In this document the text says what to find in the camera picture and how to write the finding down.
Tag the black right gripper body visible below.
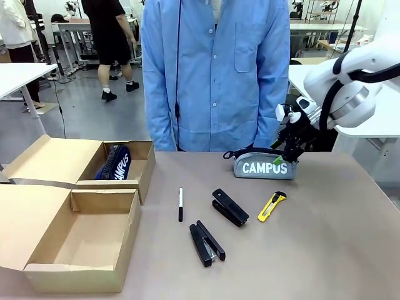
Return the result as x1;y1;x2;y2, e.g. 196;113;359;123
279;116;317;145

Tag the grey CAMPUS pencil case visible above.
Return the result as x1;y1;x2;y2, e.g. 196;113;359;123
222;147;301;181

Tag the cardboard box with navy case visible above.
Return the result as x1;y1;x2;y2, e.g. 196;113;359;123
1;134;156;206

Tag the large open cardboard box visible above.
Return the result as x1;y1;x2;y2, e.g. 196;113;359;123
0;183;143;294

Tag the yellow utility knife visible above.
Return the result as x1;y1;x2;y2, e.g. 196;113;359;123
257;191;288;223

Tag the white table behind robot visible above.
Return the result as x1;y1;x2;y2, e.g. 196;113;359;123
287;64;400;188

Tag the closed black stapler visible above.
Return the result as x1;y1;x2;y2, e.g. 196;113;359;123
211;188;250;228

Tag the person in blue shirt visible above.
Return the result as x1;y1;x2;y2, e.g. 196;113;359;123
140;0;292;153

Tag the white background desk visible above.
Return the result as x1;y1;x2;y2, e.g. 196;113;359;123
289;23;370;51

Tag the black tripod pole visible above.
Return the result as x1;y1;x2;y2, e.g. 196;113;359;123
342;0;364;53

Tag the black stapler showing silver insert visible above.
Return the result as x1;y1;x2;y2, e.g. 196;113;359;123
189;219;226;268

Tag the navy CAMPUS pencil case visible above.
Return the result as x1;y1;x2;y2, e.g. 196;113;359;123
94;144;131;181

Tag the person in black shorts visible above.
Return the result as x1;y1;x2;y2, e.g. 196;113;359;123
81;0;141;103

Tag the brown topped background table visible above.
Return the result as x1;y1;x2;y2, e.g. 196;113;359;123
51;17;94;68

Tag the white side table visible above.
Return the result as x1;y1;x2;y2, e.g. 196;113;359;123
0;63;60;138

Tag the person in white jacket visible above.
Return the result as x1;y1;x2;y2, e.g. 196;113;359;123
0;0;42;111

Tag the black braided arm cable bundle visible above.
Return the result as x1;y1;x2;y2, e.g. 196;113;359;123
318;49;400;131

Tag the thin black cord on shirt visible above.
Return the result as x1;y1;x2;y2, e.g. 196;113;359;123
174;0;184;151

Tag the black floor cable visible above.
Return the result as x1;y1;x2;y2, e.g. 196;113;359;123
49;72;68;139

